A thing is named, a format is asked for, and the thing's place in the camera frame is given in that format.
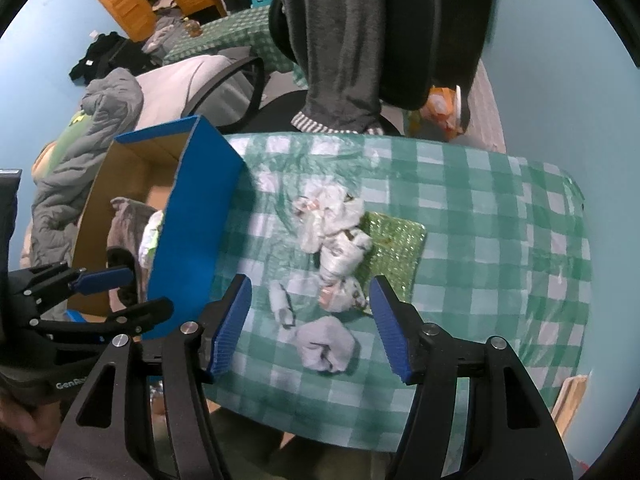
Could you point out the green checkered tablecloth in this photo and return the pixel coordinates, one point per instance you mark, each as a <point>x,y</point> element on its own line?
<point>475,210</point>

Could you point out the glass jar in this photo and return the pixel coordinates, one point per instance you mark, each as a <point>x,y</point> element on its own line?
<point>192,27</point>

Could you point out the dark grey folded cloth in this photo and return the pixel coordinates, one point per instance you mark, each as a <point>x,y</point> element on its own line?
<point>235,53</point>

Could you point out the grey fleece cloth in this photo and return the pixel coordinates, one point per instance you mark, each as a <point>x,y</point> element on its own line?
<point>130,225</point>

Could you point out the blue cardboard box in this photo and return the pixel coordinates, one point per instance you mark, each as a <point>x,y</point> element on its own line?
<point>200,200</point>

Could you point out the white patterned cloth strip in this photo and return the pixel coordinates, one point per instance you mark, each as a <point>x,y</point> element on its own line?
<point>487,120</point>

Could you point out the black hanging coat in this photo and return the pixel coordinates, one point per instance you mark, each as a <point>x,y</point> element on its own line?
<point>465,20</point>

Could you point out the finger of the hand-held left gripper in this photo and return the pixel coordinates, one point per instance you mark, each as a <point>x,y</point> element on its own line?
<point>105,280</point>
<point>145,312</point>

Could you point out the orange snack bag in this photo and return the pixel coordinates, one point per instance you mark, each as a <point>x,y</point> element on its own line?
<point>440,107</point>

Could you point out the light grey clothes pile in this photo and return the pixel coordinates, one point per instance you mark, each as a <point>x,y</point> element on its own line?
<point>165,35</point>

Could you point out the small white sock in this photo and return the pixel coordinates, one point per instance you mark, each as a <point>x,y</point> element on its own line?
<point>280,300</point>

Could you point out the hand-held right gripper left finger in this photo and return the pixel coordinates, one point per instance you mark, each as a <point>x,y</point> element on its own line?
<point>232,325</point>

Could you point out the black office chair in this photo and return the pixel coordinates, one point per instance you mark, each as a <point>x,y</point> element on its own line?
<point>410,35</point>

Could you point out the green sequined cloth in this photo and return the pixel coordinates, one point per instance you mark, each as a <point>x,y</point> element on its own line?
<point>400,245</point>

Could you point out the black clothes pile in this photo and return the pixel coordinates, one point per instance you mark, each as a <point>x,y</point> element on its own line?
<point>110,57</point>

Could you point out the green plush toy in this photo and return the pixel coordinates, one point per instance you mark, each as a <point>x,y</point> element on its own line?
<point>65,137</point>

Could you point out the green checkered covered table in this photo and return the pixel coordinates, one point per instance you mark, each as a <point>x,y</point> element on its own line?
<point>235,35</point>

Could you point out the person's left hand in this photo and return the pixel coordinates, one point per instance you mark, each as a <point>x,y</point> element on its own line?
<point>25,420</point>

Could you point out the dark grey striped-cuff garment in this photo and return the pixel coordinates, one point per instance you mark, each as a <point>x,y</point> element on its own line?
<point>340,35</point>

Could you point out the bed with grey sheet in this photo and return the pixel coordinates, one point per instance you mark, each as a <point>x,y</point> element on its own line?
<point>175,90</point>

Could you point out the grey quilt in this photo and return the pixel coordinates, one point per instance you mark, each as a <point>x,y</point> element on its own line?
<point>100,135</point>

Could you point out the grey sock ball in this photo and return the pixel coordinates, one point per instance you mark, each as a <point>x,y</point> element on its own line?
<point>325,342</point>

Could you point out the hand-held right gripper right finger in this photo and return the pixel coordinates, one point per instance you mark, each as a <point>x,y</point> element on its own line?
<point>392,325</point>

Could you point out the white patterned cloth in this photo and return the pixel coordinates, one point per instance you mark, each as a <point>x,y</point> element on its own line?
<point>330,215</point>

